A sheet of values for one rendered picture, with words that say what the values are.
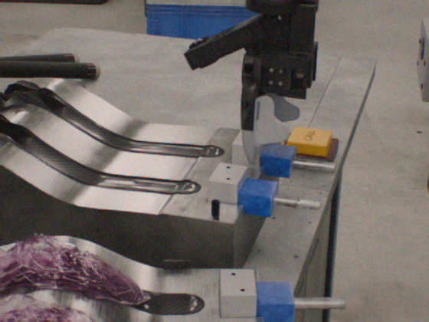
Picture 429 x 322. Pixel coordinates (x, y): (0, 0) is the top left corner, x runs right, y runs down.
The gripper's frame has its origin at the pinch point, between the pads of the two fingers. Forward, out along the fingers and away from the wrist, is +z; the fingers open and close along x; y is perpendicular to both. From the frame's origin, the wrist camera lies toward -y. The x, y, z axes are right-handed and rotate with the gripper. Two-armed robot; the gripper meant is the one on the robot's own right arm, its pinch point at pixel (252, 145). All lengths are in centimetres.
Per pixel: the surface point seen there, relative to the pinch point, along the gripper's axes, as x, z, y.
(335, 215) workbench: 64, 44, 4
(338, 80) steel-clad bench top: 56, 11, 4
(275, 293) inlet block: -27.0, 3.8, 9.1
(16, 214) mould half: -17.7, 5.1, -25.3
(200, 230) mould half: -17.7, 3.3, -1.8
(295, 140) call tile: 18.4, 6.9, 2.4
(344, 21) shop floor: 359, 90, -34
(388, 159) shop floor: 195, 90, 6
